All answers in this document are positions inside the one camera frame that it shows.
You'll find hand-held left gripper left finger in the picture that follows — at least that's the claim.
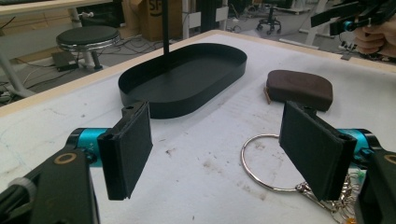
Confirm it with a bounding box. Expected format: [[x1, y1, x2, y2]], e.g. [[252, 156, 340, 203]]
[[97, 101, 154, 201]]

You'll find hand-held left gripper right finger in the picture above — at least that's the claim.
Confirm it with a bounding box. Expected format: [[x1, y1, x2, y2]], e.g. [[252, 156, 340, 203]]
[[278, 100, 358, 202]]

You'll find silver key ring with keys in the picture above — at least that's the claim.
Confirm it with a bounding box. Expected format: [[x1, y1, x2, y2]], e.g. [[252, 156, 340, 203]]
[[240, 133, 368, 224]]

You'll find brown ice cream bar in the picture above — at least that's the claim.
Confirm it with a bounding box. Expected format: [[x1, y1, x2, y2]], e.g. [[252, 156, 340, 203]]
[[263, 69, 334, 112]]

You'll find black oval tray with stand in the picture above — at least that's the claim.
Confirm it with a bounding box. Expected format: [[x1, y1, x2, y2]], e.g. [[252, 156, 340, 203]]
[[118, 0, 248, 119]]

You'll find black office chair base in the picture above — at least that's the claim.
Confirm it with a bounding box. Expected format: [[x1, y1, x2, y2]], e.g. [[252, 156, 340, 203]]
[[255, 6, 283, 35]]

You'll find flat black box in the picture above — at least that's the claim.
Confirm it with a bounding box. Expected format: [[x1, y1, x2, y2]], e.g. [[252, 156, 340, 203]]
[[50, 50, 79, 72]]

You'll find black round stool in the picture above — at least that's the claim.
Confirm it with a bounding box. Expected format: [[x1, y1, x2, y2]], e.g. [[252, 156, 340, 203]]
[[55, 25, 121, 70]]

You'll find brown cardboard box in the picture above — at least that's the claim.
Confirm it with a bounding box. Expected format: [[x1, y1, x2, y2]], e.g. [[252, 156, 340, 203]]
[[138, 0, 183, 42]]

